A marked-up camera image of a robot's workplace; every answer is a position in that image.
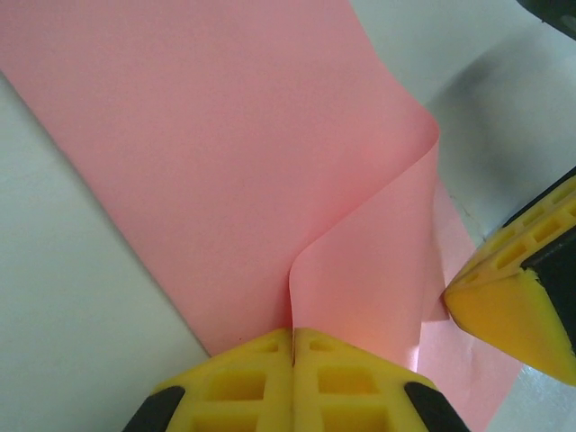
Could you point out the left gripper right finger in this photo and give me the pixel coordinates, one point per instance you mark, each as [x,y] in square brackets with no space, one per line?
[351,391]

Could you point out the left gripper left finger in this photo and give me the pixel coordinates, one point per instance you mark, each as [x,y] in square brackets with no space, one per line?
[234,387]

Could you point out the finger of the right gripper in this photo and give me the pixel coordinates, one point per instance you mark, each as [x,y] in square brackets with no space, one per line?
[504,315]
[546,211]

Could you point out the pink paper sheet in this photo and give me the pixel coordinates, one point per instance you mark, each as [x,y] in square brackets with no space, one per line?
[202,157]

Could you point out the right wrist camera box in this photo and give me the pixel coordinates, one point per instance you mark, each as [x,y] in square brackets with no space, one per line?
[558,11]

